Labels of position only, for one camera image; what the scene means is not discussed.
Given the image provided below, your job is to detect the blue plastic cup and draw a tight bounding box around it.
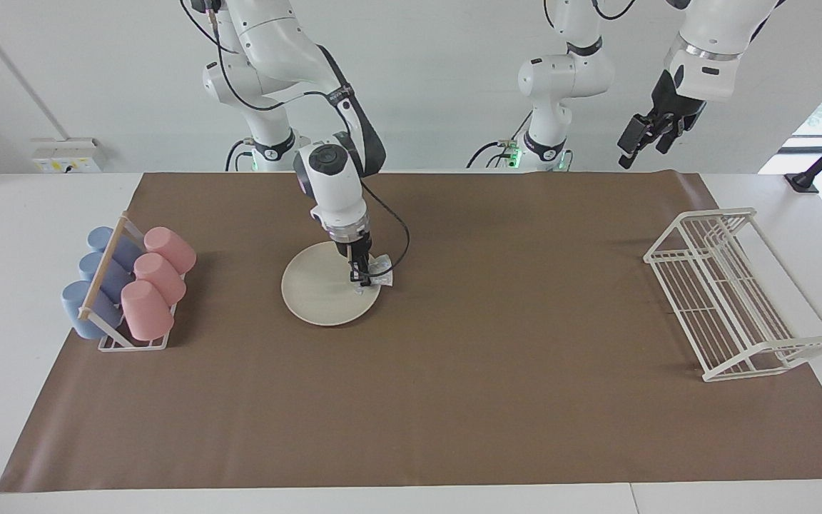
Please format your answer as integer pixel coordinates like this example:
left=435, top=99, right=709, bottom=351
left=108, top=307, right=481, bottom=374
left=87, top=226, right=142, bottom=272
left=61, top=280, right=124, bottom=340
left=78, top=251, right=133, bottom=301

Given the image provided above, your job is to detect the pink plastic cup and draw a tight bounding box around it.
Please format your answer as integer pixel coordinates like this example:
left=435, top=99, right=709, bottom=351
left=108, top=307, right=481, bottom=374
left=143, top=226, right=197, bottom=276
left=133, top=253, right=187, bottom=306
left=121, top=280, right=175, bottom=341

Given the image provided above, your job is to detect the wooden cup holder rack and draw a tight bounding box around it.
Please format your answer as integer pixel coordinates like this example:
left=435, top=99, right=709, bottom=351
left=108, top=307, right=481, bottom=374
left=78, top=212, right=187, bottom=352

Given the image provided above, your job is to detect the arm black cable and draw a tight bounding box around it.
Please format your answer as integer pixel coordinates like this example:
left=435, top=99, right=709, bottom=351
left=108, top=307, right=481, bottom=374
left=181, top=0, right=412, bottom=279
left=543, top=0, right=636, bottom=33

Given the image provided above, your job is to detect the brown paper table mat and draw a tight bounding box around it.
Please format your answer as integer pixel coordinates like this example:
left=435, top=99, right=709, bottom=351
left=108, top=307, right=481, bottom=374
left=0, top=171, right=822, bottom=493

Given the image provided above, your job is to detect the black base cable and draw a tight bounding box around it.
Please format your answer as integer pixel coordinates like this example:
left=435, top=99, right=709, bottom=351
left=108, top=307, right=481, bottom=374
left=224, top=139, right=251, bottom=172
left=467, top=107, right=533, bottom=170

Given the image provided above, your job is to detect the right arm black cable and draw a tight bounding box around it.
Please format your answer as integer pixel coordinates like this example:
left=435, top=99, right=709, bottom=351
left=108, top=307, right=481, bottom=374
left=181, top=0, right=412, bottom=279

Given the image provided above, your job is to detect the white wall power socket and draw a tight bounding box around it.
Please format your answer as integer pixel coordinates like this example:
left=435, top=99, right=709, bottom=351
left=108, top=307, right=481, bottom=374
left=31, top=138, right=106, bottom=174

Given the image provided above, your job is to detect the white round plate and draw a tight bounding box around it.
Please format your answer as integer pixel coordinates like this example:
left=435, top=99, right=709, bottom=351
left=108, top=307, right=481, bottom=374
left=281, top=241, right=383, bottom=328

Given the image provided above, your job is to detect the silver mesh sponge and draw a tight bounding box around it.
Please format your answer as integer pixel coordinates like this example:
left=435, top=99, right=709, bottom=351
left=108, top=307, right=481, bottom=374
left=361, top=253, right=394, bottom=290

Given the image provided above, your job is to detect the white wire dish rack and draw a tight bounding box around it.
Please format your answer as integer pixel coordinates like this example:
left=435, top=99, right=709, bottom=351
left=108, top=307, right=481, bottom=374
left=643, top=208, right=822, bottom=383

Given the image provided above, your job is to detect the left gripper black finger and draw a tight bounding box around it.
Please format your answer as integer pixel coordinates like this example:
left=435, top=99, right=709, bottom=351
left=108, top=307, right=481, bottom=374
left=656, top=121, right=685, bottom=155
left=616, top=113, right=654, bottom=171

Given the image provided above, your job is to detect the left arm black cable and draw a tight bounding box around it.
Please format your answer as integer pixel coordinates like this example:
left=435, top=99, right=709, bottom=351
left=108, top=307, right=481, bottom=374
left=543, top=0, right=636, bottom=33

